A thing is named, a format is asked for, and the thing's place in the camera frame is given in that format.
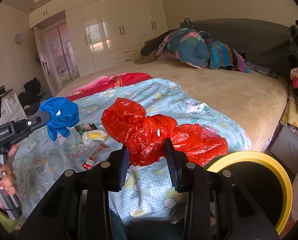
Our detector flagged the red snack wrapper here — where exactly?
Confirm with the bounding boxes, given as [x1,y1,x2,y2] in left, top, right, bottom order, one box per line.
[82,143,108,170]

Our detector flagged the cream glossy wardrobe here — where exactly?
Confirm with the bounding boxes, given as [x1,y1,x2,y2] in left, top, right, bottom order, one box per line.
[29,0,167,76]

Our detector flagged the yellow rim trash bin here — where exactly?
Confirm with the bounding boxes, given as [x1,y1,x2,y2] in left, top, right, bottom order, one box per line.
[205,151,293,234]

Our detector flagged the red pink blanket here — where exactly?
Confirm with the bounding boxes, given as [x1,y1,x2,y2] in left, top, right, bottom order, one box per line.
[64,73,152,101]

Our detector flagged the blue floral quilt pile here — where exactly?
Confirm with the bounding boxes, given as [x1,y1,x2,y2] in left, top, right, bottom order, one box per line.
[156,18,212,69]

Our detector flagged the white drawer dresser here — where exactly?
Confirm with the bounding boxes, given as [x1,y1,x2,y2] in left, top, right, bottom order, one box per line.
[0,89,27,125]

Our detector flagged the round wall clock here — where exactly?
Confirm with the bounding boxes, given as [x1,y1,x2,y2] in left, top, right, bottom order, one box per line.
[15,34,23,44]

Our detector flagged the beige bed mattress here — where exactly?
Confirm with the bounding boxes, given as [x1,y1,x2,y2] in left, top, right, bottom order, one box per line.
[58,60,289,151]

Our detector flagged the pink hello kitty door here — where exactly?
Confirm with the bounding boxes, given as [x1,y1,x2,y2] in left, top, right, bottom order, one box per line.
[34,20,80,96]

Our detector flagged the left hand painted nails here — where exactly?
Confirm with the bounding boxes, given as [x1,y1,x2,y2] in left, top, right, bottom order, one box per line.
[0,143,20,209]

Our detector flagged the blue plastic bag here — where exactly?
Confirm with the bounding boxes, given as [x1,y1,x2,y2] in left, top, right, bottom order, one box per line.
[40,97,80,141]

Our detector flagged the yellow white wrapper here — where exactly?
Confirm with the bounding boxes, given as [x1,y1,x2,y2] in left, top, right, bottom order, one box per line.
[82,129,108,146]

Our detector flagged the blue hello kitty blanket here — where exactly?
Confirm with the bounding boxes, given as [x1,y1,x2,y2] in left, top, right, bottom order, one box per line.
[13,79,251,224]

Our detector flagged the olive brown clothes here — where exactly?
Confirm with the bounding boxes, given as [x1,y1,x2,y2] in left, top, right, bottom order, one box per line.
[134,28,187,64]

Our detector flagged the green snack wrapper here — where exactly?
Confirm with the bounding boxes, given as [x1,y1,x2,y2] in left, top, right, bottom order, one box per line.
[75,123,97,135]

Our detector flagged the striped blue pillow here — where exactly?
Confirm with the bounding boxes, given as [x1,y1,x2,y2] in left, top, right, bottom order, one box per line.
[207,40,251,74]

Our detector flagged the black clothes pile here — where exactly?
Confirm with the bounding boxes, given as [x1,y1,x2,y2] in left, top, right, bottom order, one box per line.
[18,77,44,116]

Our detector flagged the grey bed headboard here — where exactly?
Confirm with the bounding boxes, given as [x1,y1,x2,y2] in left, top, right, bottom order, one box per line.
[193,18,290,82]

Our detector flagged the red plastic bag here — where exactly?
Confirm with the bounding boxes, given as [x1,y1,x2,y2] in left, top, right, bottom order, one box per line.
[101,98,228,166]

